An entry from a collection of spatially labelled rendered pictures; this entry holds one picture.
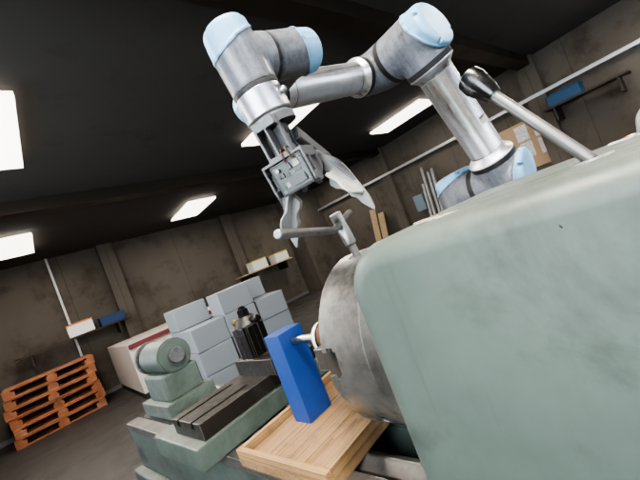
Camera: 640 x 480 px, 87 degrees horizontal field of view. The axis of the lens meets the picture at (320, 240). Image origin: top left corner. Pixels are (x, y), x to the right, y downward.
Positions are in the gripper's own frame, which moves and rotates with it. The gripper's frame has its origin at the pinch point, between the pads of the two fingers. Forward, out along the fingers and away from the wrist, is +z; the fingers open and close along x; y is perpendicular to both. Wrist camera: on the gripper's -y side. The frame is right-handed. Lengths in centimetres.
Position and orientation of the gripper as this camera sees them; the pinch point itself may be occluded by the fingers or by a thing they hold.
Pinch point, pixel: (335, 229)
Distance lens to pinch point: 57.1
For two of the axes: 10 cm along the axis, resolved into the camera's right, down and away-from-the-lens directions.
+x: 8.4, -4.1, -3.6
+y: -2.6, 2.7, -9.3
